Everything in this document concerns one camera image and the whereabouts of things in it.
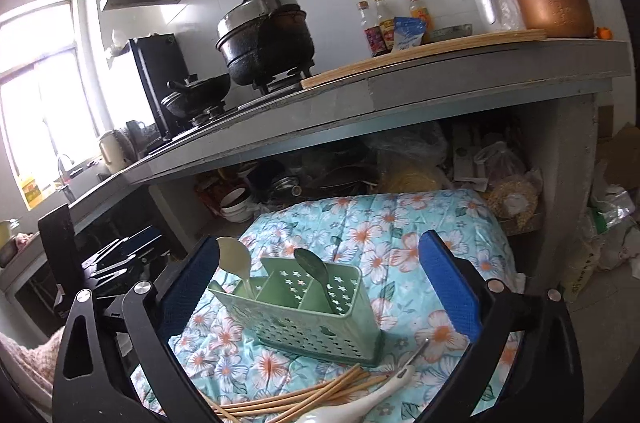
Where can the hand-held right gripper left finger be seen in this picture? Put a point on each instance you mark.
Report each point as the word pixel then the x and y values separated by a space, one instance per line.
pixel 187 288

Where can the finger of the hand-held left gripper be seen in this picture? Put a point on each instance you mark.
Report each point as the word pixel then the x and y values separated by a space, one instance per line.
pixel 117 275
pixel 135 240

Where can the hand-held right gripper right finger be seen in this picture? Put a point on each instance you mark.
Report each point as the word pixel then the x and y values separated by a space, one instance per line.
pixel 450 283

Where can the cream rice spoon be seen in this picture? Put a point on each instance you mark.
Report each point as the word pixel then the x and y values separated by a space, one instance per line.
pixel 232 258

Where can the green perforated utensil holder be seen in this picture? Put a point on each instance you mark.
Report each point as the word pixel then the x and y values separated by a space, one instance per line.
pixel 300 333

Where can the white ceramic spoon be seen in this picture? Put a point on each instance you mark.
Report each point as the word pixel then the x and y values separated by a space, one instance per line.
pixel 350 408

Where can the person's left forearm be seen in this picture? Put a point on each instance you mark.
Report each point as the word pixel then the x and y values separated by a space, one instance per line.
pixel 25 363

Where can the yellow box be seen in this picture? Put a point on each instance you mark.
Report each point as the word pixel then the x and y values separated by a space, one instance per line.
pixel 31 193

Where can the sink faucet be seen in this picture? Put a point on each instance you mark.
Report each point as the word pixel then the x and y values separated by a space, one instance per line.
pixel 62 165

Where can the floral blue blanket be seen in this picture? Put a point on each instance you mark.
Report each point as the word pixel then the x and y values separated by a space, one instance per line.
pixel 380 223

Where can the cream thermos jug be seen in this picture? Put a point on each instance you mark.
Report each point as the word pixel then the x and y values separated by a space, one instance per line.
pixel 112 150

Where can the stack of white bowls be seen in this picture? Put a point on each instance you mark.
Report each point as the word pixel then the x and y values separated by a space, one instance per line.
pixel 235 205

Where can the bag of corn kernels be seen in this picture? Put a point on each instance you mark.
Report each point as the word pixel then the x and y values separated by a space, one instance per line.
pixel 515 200

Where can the yellow filled plastic bag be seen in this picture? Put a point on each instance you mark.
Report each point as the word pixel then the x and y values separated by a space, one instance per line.
pixel 410 175

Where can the white carton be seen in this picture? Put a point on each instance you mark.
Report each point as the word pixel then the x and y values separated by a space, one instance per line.
pixel 467 159

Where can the crumpled clear plastic bag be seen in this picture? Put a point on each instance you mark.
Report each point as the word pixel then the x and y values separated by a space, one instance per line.
pixel 500 163

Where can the white rice sack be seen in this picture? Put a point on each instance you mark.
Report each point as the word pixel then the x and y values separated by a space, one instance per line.
pixel 582 255

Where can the metal bowls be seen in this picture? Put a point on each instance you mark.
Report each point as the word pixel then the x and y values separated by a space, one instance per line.
pixel 285 189

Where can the window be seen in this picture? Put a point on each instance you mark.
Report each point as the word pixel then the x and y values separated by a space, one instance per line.
pixel 40 103

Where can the small black wok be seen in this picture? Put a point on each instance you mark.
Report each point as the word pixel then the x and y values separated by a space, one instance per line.
pixel 200 93

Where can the gas stove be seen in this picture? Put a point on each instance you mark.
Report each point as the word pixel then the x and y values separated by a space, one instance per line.
pixel 240 104

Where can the black box appliance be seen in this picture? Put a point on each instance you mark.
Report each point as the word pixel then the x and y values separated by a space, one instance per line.
pixel 160 68

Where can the white plastic bag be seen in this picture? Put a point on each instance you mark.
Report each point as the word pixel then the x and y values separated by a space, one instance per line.
pixel 620 233

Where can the concrete kitchen counter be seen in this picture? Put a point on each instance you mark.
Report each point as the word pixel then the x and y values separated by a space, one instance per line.
pixel 450 88

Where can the cardboard box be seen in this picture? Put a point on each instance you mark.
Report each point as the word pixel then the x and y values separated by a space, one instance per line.
pixel 622 143

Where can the large black steamer pot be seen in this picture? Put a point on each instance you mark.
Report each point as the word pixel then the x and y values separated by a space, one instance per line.
pixel 260 48

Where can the wooden cutting board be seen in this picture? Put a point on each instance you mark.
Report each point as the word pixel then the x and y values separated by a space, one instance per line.
pixel 350 70

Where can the shallow metal dish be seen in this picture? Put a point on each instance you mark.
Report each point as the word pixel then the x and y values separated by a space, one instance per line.
pixel 450 32

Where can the blue packet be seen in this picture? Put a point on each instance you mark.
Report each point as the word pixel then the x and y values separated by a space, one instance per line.
pixel 407 34

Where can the dark sauce bottle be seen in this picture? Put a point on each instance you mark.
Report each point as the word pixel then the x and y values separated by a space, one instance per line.
pixel 367 35

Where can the yellow capped sauce bottle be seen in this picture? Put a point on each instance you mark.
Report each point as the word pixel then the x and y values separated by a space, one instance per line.
pixel 385 23

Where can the red capped sauce bottle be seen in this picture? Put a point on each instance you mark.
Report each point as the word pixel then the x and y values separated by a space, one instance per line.
pixel 417 8

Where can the small clear plastic bag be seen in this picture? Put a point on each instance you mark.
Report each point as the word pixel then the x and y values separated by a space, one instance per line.
pixel 507 10

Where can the copper coloured pot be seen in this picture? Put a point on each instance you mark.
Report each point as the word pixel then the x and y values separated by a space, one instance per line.
pixel 550 10

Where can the small orange fruit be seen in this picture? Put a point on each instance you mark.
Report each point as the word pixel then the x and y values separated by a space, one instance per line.
pixel 604 33

